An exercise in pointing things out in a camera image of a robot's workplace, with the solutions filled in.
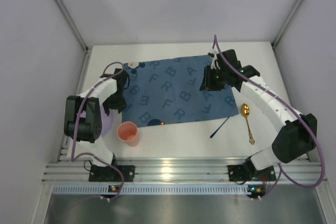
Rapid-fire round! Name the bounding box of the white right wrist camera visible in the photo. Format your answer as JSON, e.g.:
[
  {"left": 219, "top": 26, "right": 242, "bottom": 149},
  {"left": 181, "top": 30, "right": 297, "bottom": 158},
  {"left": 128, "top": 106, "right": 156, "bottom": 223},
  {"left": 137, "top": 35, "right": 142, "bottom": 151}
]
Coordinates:
[{"left": 208, "top": 49, "right": 221, "bottom": 69}]

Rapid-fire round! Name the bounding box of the aluminium mounting rail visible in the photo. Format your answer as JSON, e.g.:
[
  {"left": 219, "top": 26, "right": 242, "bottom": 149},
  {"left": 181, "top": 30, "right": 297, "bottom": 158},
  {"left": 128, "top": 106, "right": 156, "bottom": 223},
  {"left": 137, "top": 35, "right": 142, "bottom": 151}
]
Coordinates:
[{"left": 42, "top": 157, "right": 321, "bottom": 184}]

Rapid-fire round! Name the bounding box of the blue metallic fork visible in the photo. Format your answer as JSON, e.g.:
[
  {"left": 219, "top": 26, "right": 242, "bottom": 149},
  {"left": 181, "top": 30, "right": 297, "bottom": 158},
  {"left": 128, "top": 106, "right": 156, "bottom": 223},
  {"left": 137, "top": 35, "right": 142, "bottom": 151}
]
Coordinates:
[{"left": 210, "top": 116, "right": 231, "bottom": 138}]

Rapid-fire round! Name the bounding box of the gold ornate spoon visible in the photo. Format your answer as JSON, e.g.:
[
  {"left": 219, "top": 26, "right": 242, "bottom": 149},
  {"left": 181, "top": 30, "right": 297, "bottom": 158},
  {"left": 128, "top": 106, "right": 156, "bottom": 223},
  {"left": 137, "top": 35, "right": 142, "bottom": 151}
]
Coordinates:
[{"left": 240, "top": 103, "right": 255, "bottom": 145}]

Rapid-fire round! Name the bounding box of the blue letter-print placemat cloth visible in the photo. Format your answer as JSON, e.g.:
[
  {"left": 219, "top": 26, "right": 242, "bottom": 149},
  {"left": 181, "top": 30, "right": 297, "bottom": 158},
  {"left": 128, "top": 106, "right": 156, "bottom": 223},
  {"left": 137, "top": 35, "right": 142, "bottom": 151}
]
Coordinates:
[{"left": 122, "top": 56, "right": 238, "bottom": 127}]

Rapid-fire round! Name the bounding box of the right aluminium frame post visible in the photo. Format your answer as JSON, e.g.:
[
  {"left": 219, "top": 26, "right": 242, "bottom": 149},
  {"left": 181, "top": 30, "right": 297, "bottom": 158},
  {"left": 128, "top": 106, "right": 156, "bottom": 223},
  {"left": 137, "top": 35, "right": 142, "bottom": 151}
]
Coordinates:
[{"left": 271, "top": 0, "right": 305, "bottom": 50}]

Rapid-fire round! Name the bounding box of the purple plastic plate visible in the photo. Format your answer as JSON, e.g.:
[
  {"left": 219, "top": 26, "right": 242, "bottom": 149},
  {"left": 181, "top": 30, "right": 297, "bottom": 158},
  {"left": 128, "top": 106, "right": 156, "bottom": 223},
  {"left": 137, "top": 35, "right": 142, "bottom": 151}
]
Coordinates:
[{"left": 100, "top": 105, "right": 114, "bottom": 136}]

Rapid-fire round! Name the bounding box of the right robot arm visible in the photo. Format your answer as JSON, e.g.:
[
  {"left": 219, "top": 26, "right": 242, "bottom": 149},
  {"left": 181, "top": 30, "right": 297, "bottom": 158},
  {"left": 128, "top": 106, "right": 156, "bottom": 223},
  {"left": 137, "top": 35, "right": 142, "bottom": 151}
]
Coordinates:
[{"left": 200, "top": 49, "right": 317, "bottom": 179}]

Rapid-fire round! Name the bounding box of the aluminium frame post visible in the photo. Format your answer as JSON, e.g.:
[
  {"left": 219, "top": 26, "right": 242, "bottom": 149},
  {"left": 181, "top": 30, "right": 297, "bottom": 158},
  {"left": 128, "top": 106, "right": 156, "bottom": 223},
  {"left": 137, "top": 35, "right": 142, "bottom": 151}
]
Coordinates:
[
  {"left": 54, "top": 0, "right": 88, "bottom": 51},
  {"left": 271, "top": 0, "right": 305, "bottom": 50}
]

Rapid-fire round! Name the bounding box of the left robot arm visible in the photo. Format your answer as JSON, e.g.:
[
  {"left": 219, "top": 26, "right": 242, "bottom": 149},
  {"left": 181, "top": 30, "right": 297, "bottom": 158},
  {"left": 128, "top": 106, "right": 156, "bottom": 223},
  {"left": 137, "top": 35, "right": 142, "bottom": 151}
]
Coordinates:
[{"left": 64, "top": 68, "right": 135, "bottom": 182}]

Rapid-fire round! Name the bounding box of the orange plastic cup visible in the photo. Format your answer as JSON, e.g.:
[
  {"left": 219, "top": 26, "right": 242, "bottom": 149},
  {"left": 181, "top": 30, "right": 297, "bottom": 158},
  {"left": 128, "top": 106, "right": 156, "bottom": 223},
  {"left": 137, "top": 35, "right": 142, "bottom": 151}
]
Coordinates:
[{"left": 117, "top": 122, "right": 139, "bottom": 147}]

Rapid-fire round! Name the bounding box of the perforated grey cable duct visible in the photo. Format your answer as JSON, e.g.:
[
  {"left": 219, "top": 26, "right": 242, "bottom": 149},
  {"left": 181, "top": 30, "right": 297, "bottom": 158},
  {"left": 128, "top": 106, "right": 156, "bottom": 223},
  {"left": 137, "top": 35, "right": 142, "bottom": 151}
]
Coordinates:
[{"left": 52, "top": 183, "right": 263, "bottom": 195}]

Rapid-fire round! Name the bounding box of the left aluminium frame post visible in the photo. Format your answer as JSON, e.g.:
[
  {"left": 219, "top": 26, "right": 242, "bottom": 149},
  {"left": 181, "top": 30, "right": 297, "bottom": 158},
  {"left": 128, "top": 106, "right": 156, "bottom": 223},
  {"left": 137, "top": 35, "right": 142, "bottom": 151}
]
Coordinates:
[{"left": 54, "top": 0, "right": 88, "bottom": 51}]

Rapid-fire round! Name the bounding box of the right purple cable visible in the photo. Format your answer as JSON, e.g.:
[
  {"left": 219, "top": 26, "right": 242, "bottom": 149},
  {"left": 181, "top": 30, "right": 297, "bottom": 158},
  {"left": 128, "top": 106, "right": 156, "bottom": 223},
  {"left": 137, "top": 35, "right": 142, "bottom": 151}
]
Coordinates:
[{"left": 214, "top": 34, "right": 326, "bottom": 198}]

